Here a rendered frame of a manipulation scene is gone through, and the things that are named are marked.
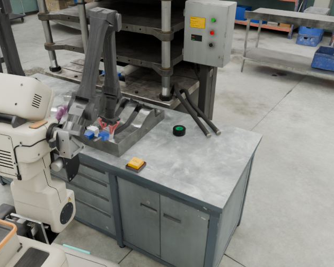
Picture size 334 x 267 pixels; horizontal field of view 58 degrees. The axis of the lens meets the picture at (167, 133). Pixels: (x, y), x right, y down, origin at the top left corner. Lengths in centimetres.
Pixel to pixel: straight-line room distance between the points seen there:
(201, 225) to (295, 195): 133
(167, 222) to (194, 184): 36
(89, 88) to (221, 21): 111
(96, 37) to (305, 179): 231
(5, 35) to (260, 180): 224
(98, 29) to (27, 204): 82
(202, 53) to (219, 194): 105
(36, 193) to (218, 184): 83
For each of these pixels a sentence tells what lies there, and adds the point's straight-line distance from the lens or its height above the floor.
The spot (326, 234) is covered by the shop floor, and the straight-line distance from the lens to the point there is 260.
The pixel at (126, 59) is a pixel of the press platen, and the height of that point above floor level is 102.
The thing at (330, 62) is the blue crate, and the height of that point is 38.
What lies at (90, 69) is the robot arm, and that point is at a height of 139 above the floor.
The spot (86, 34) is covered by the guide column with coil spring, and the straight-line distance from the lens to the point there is 258.
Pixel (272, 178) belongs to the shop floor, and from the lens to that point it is 291.
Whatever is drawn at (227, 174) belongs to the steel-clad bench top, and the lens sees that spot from 159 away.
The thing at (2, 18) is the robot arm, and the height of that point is 153.
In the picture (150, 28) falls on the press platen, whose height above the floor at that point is 128.
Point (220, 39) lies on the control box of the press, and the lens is 207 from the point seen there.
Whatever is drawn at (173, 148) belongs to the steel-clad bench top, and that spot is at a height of 80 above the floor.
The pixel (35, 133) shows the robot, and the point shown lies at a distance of 117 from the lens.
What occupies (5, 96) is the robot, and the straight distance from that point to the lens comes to 123.
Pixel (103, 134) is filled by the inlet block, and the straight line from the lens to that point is 162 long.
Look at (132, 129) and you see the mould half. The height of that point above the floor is 88.
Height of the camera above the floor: 181
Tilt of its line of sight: 33 degrees down
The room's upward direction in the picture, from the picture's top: straight up
